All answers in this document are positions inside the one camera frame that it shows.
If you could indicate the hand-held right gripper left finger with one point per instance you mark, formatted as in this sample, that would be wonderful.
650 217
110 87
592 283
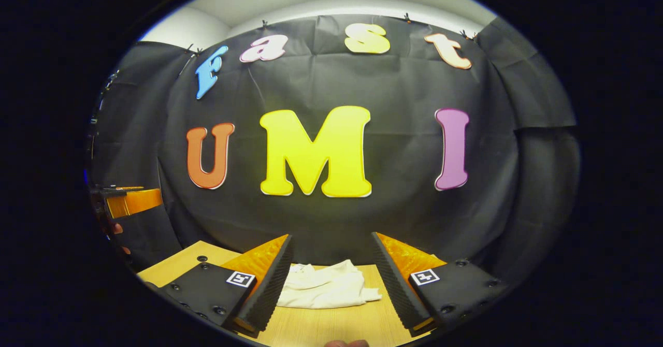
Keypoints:
269 290

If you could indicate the cream sweatshirt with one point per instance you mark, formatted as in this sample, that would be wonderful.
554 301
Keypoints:
326 287

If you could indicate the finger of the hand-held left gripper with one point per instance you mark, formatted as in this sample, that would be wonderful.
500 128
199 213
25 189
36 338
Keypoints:
137 202

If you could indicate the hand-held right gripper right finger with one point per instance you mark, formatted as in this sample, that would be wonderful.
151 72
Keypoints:
396 290

